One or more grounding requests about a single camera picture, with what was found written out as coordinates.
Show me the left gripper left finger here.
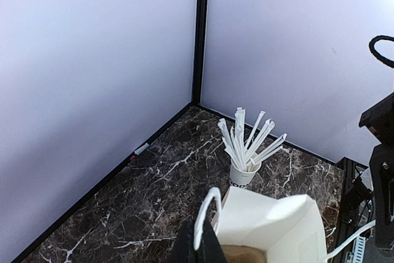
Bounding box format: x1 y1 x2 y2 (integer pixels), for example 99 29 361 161
172 221 197 263

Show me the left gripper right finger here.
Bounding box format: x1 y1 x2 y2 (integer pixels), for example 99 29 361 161
195 221 227 263

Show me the brown pulp cup carrier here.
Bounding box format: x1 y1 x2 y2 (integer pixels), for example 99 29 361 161
222 245 267 263

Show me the brown paper bag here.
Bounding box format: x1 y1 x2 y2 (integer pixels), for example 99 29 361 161
193 186 376 263

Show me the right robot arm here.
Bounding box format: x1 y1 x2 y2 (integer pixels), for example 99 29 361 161
328 94 393 262

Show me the white cup holding straws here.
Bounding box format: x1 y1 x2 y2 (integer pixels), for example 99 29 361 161
229 161 262 188

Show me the wrapped straw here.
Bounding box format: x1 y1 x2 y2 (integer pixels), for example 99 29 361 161
251 133 287 164
245 119 275 163
235 107 246 171
217 118 245 172

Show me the small white wall tag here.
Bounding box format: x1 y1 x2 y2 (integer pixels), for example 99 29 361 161
134 143 150 155

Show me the white slotted cable duct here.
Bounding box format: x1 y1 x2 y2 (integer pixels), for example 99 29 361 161
344 236 367 263

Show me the right black frame post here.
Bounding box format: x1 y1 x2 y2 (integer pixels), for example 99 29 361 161
191 0 208 105

